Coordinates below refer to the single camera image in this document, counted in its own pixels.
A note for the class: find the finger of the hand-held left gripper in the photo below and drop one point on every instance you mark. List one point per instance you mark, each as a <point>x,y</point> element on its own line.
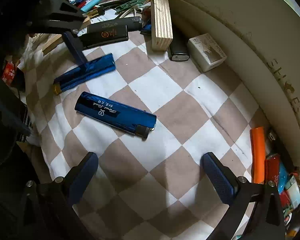
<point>10,117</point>
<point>73,46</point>

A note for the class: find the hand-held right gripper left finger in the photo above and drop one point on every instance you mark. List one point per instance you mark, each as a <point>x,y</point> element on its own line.
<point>83,178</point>

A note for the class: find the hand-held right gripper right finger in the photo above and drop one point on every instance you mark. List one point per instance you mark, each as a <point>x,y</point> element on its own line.
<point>218,178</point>

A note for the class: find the blue lighter with gold end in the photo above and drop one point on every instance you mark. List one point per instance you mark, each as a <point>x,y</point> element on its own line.
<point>95,71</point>

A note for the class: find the blue lighter with white script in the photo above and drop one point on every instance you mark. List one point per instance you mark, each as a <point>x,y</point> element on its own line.
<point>115,112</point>

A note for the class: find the white cardboard shoe box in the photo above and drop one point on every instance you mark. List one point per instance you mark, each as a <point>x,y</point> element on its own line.
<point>240,0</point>

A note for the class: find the thin wooden strip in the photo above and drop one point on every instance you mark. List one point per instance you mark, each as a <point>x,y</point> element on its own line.
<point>52,43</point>

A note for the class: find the black lighter with red logo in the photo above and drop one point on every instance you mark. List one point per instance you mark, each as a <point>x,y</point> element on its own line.
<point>107,36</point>

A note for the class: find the red packet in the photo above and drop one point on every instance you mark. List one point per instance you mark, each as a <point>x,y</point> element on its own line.
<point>11,76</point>

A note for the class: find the white face mask packet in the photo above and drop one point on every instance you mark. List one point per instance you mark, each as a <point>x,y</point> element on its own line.
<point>102,15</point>

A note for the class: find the orange lighter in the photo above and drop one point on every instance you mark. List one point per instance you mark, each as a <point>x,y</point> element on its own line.
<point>258,155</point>

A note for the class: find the black lighter with gold print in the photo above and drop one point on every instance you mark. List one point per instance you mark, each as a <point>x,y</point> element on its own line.
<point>115,23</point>

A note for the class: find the plywood plank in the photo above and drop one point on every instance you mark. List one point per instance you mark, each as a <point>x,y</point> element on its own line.
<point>161,22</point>

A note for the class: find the white shoe box lid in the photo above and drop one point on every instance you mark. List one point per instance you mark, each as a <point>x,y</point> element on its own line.
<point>265,85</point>

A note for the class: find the plain black lighter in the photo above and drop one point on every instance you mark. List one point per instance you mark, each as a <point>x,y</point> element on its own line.
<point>178,51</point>

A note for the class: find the white nail polish box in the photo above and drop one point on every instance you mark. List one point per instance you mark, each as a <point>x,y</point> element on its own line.
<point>206,52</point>

